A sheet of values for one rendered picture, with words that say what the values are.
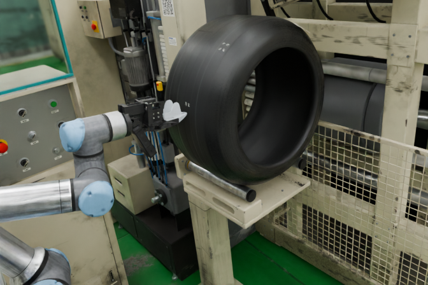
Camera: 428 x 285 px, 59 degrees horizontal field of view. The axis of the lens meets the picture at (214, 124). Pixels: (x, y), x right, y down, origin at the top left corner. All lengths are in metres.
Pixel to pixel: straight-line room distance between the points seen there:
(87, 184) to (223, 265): 1.23
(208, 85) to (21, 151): 0.90
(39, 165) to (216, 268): 0.95
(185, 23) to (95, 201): 0.79
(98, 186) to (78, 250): 1.08
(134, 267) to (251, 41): 1.72
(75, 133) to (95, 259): 1.13
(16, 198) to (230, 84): 0.60
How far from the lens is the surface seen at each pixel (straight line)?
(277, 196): 1.48
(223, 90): 1.08
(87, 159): 0.99
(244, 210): 1.32
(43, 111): 1.68
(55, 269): 1.17
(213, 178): 1.42
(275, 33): 1.19
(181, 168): 1.52
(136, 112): 1.03
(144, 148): 1.07
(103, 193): 0.87
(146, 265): 2.47
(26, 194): 0.90
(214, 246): 1.89
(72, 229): 1.87
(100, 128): 0.98
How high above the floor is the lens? 1.65
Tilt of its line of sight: 24 degrees down
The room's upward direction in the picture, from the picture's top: 6 degrees counter-clockwise
